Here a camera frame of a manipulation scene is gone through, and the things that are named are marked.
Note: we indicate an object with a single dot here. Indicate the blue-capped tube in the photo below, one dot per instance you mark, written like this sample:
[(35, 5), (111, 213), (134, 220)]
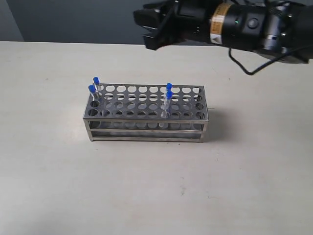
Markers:
[(96, 84), (166, 105), (93, 92), (168, 86)]

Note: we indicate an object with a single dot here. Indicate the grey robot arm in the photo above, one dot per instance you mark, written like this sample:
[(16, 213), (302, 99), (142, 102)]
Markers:
[(301, 35)]

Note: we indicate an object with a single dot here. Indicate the stainless steel test tube rack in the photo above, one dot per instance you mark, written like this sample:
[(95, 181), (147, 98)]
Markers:
[(134, 112)]

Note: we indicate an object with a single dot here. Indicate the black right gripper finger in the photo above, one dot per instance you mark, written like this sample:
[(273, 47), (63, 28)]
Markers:
[(152, 14)]

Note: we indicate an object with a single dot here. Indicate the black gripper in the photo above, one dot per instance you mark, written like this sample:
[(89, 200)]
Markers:
[(217, 22)]

